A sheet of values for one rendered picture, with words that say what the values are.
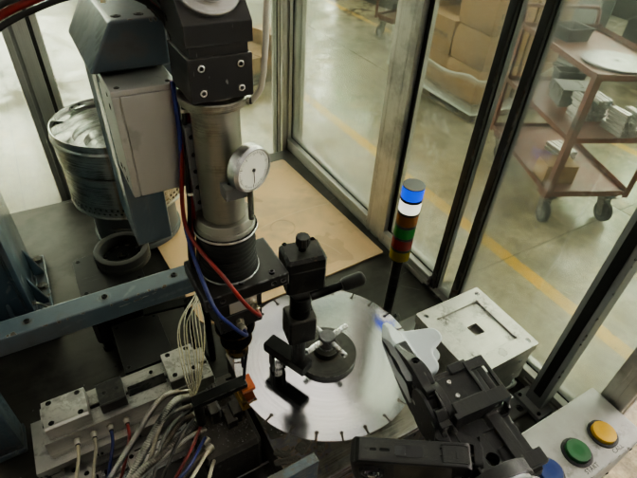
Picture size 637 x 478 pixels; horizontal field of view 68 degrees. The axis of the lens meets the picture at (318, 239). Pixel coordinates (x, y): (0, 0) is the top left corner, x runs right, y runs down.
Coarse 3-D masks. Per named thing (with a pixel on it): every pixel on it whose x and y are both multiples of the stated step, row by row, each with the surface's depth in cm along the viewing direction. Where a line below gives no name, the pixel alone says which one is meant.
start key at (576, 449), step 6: (570, 444) 80; (576, 444) 80; (582, 444) 80; (570, 450) 79; (576, 450) 79; (582, 450) 80; (588, 450) 80; (570, 456) 79; (576, 456) 79; (582, 456) 79; (588, 456) 79; (576, 462) 79; (582, 462) 78
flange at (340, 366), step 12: (336, 336) 89; (348, 336) 89; (348, 348) 87; (312, 360) 84; (324, 360) 84; (336, 360) 84; (348, 360) 85; (312, 372) 83; (324, 372) 83; (336, 372) 83; (348, 372) 84
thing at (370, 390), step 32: (320, 320) 93; (352, 320) 93; (384, 320) 94; (256, 352) 86; (384, 352) 88; (256, 384) 81; (288, 384) 82; (320, 384) 82; (352, 384) 82; (384, 384) 82; (288, 416) 77; (320, 416) 77; (352, 416) 78
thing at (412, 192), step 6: (408, 180) 95; (414, 180) 95; (420, 180) 95; (402, 186) 95; (408, 186) 93; (414, 186) 93; (420, 186) 93; (402, 192) 94; (408, 192) 93; (414, 192) 92; (420, 192) 92; (402, 198) 95; (408, 198) 93; (414, 198) 93; (420, 198) 94
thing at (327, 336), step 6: (318, 330) 85; (324, 330) 84; (330, 330) 84; (336, 330) 85; (342, 330) 85; (318, 336) 83; (324, 336) 83; (330, 336) 83; (318, 342) 82; (324, 342) 82; (330, 342) 83; (306, 348) 82; (312, 348) 82; (324, 348) 83; (330, 348) 84; (336, 348) 82; (306, 354) 81; (342, 354) 81
